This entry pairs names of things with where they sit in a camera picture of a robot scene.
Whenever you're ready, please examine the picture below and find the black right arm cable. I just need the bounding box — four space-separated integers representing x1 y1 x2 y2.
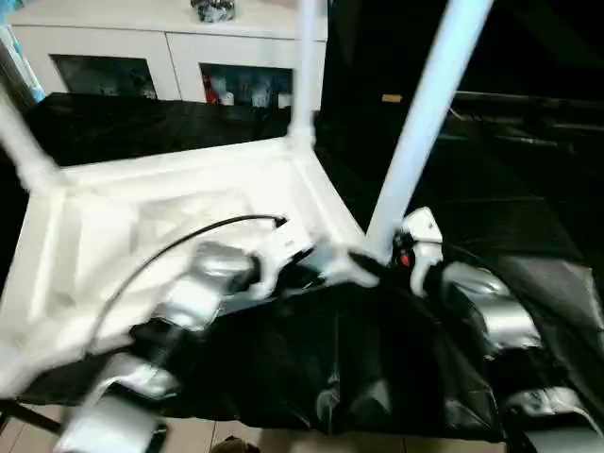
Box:
406 236 501 284

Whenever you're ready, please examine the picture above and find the black folding table frame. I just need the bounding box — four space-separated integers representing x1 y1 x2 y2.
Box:
0 398 59 435

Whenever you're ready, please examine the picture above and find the light blue plastic pack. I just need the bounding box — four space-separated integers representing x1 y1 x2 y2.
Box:
0 0 46 103

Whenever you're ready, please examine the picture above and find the black mat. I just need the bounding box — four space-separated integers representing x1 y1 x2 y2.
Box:
0 92 604 443

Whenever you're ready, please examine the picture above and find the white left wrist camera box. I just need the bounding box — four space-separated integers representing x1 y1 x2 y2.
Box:
249 221 314 299

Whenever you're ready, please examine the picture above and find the white plastic table top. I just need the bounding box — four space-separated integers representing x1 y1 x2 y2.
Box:
0 135 380 399

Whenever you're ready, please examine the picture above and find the white plastic table leg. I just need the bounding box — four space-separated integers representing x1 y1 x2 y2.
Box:
0 80 65 195
289 0 324 150
362 0 495 263

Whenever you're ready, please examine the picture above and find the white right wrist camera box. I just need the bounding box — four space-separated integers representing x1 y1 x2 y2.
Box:
396 209 444 295

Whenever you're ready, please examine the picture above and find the grey object on cabinet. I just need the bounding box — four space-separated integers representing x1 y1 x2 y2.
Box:
192 0 237 25

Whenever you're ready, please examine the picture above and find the white cabinet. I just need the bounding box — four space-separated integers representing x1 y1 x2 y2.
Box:
0 0 329 109

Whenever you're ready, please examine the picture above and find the grey robot foot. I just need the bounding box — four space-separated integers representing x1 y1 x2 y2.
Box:
210 438 260 453

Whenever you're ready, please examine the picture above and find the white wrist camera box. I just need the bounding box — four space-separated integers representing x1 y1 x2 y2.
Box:
249 221 314 299
396 209 444 295

